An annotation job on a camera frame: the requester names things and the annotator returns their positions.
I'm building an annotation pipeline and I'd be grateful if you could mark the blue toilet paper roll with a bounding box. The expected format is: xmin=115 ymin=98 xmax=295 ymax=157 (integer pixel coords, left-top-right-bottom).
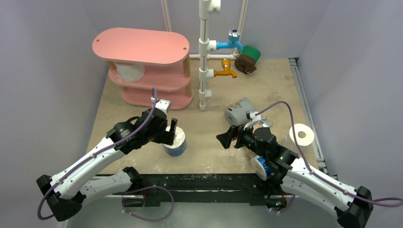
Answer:
xmin=163 ymin=126 xmax=187 ymax=157

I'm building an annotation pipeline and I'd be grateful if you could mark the grey toilet paper roll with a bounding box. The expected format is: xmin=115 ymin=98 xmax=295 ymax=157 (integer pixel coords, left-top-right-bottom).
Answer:
xmin=224 ymin=97 xmax=257 ymax=125

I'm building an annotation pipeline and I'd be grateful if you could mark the plain white toilet paper roll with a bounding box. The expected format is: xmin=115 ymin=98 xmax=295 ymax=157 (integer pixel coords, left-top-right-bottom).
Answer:
xmin=115 ymin=62 xmax=145 ymax=83

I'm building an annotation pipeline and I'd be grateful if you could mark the pink three-tier shelf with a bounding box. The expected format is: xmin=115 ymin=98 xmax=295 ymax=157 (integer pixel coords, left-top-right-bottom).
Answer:
xmin=92 ymin=28 xmax=193 ymax=110

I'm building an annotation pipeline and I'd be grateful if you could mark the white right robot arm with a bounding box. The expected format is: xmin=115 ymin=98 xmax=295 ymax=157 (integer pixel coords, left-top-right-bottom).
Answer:
xmin=216 ymin=125 xmax=374 ymax=228

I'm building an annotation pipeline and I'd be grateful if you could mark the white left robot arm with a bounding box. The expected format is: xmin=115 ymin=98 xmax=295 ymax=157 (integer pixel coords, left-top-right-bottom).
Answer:
xmin=36 ymin=107 xmax=178 ymax=221

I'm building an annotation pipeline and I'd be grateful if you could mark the blue wrapped roll near base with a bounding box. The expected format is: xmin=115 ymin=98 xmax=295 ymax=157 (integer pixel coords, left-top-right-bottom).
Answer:
xmin=250 ymin=155 xmax=272 ymax=181

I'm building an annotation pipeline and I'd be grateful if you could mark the white toilet roll at right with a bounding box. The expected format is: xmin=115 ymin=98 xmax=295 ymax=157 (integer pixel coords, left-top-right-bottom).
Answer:
xmin=288 ymin=123 xmax=315 ymax=147

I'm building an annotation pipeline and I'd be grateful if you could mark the orange brass faucet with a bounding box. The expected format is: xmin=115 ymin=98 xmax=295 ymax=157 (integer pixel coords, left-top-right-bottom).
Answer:
xmin=213 ymin=59 xmax=237 ymax=78

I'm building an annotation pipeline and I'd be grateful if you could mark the green brown wrapped roll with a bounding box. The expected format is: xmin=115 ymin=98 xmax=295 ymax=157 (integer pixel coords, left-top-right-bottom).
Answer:
xmin=234 ymin=46 xmax=261 ymax=75

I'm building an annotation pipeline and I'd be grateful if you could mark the blue plastic faucet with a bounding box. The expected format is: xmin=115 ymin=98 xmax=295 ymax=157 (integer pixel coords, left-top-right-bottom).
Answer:
xmin=216 ymin=29 xmax=243 ymax=51

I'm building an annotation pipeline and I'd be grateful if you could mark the white PVC pipe stand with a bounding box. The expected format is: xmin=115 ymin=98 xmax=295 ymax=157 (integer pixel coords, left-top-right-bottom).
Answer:
xmin=160 ymin=0 xmax=249 ymax=111

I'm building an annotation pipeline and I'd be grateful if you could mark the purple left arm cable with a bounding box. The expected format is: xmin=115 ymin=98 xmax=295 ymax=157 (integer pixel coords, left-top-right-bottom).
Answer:
xmin=37 ymin=87 xmax=158 ymax=220

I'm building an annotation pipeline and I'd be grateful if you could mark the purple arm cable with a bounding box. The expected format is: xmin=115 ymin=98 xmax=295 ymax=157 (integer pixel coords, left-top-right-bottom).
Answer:
xmin=256 ymin=100 xmax=403 ymax=209
xmin=37 ymin=87 xmax=158 ymax=220

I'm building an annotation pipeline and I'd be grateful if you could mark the red handled adjustable wrench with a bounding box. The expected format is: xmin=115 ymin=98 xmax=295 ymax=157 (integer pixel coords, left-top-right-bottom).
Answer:
xmin=238 ymin=115 xmax=273 ymax=130

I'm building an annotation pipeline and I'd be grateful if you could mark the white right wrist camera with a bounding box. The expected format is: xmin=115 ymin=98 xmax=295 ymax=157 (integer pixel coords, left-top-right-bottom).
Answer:
xmin=243 ymin=111 xmax=272 ymax=130

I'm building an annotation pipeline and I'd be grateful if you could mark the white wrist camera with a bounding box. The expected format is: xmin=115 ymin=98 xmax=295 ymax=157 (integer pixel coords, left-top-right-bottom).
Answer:
xmin=243 ymin=111 xmax=272 ymax=130
xmin=151 ymin=97 xmax=171 ymax=115

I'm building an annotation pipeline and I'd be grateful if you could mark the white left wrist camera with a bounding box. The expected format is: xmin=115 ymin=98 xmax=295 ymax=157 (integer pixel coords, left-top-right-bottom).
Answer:
xmin=151 ymin=97 xmax=171 ymax=115

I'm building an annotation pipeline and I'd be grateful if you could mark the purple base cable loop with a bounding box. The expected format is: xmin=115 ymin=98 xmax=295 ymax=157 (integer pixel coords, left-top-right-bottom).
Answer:
xmin=121 ymin=185 xmax=175 ymax=222

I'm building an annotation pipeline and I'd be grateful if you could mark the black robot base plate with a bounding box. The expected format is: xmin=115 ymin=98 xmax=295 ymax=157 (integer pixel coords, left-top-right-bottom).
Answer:
xmin=122 ymin=173 xmax=288 ymax=209

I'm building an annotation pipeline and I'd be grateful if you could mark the aluminium frame rail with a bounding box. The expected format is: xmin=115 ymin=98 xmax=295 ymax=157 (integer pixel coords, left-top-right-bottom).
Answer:
xmin=288 ymin=58 xmax=328 ymax=174

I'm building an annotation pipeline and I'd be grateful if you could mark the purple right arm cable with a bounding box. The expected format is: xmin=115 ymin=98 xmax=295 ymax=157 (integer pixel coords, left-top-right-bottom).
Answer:
xmin=256 ymin=100 xmax=403 ymax=209

